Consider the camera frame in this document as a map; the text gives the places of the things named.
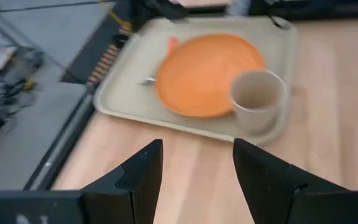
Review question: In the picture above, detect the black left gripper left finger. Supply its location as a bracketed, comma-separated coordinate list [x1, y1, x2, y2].
[79, 138, 165, 224]

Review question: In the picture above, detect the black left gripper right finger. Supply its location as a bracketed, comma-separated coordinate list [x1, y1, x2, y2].
[232, 138, 358, 224]

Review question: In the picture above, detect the beige cup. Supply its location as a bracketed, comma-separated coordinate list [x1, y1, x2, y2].
[229, 69, 289, 136]

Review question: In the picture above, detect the orange round plate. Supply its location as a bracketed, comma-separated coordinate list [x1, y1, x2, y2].
[155, 33, 265, 119]

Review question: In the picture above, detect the spoon with orange handle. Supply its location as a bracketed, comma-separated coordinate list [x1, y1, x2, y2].
[139, 36, 180, 87]

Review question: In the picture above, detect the beige plastic tray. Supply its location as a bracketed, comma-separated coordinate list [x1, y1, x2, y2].
[93, 15, 300, 147]

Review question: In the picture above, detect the black mat with hazard stripes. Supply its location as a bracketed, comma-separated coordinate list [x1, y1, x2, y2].
[60, 12, 134, 87]

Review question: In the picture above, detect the black coiled floor cable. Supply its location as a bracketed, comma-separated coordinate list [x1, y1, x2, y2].
[7, 45, 45, 98]

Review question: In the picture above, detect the yellow cable on striped mat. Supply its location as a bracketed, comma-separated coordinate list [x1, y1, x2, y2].
[99, 1, 132, 31]

